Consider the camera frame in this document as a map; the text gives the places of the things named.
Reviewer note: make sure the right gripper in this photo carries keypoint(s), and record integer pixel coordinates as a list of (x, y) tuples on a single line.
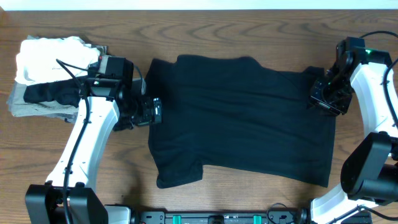
[(315, 98)]

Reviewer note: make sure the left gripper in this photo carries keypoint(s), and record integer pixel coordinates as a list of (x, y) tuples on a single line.
[(148, 117)]

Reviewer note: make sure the black t-shirt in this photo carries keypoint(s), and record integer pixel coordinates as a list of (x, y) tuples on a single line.
[(235, 113)]

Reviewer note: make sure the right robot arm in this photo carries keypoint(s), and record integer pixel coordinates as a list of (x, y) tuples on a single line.
[(366, 181)]

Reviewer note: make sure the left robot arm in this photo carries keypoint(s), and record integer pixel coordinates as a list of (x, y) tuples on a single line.
[(69, 192)]

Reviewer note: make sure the black folded garment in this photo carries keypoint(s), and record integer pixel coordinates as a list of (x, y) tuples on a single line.
[(65, 92)]

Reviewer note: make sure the beige folded garment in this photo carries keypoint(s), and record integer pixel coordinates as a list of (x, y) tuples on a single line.
[(19, 108)]

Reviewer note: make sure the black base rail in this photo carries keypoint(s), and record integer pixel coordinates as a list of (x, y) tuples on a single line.
[(275, 215)]

